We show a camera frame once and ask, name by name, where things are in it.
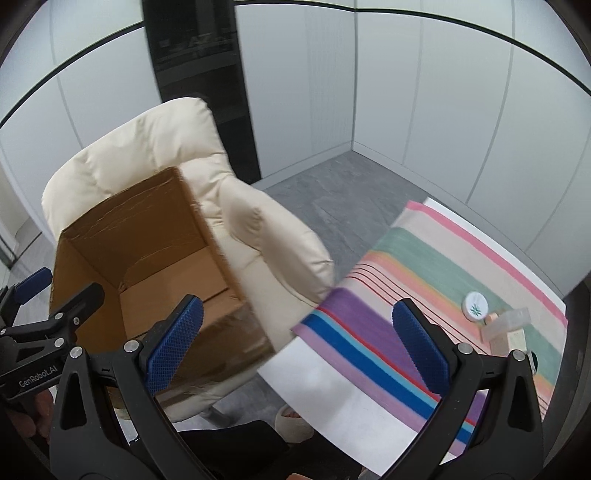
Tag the brown cardboard box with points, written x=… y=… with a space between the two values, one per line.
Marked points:
x=152 y=240

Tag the small cream box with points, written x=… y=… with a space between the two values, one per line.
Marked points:
x=517 y=342

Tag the white round jar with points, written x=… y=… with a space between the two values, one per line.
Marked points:
x=476 y=305

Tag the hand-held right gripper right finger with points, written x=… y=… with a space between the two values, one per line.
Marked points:
x=420 y=353

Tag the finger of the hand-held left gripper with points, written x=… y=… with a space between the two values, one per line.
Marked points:
x=32 y=281
x=83 y=300

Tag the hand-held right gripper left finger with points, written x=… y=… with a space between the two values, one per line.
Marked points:
x=175 y=344

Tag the dark cabinet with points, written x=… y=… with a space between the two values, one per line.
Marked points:
x=198 y=55

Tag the striped colourful cloth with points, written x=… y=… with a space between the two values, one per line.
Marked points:
x=415 y=258

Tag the person's foot in white slipper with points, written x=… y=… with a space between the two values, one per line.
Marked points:
x=293 y=422

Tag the cream padded armchair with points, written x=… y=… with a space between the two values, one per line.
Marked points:
x=152 y=138

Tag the clear bottle with pink cap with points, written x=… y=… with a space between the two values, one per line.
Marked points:
x=512 y=321

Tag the person's left hand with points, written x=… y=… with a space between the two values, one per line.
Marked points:
x=39 y=410

